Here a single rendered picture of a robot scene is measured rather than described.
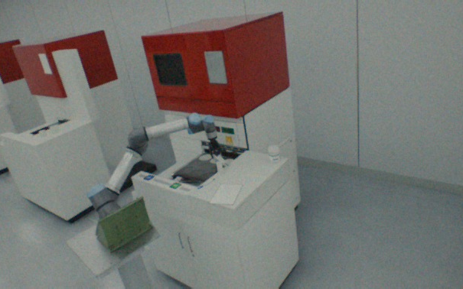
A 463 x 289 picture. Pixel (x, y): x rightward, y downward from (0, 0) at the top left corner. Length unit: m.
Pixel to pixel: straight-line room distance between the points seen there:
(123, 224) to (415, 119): 2.67
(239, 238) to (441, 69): 2.24
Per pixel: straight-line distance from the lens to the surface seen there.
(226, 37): 2.27
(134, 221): 2.12
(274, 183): 2.23
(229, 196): 2.02
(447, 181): 3.81
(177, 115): 2.86
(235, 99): 2.35
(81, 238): 2.36
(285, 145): 3.00
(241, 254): 2.12
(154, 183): 2.37
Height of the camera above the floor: 2.06
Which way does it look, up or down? 24 degrees down
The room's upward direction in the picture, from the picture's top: 10 degrees counter-clockwise
